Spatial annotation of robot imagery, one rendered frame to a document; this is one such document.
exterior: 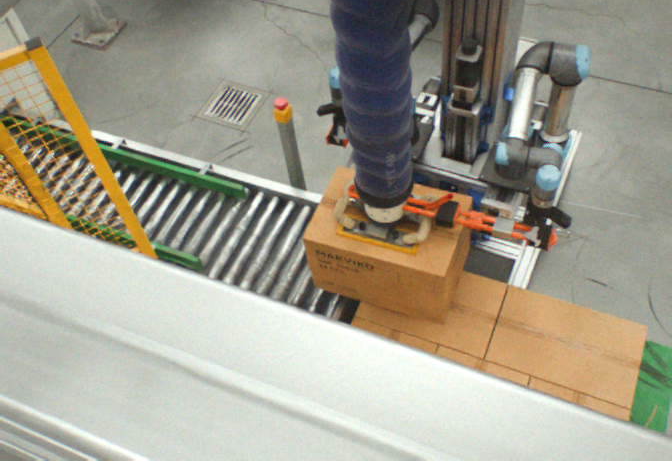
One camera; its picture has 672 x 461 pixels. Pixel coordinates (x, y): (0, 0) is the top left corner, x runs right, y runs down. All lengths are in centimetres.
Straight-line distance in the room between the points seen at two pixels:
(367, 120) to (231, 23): 344
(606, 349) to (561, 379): 24
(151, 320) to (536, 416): 15
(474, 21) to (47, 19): 412
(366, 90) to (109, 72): 354
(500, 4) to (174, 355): 260
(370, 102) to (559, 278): 211
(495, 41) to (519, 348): 130
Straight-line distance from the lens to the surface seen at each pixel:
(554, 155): 257
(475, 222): 276
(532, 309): 336
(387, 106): 230
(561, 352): 329
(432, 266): 282
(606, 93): 505
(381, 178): 260
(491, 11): 283
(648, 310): 412
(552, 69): 273
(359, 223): 290
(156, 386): 28
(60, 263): 32
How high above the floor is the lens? 345
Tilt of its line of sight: 53 degrees down
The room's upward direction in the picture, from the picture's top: 9 degrees counter-clockwise
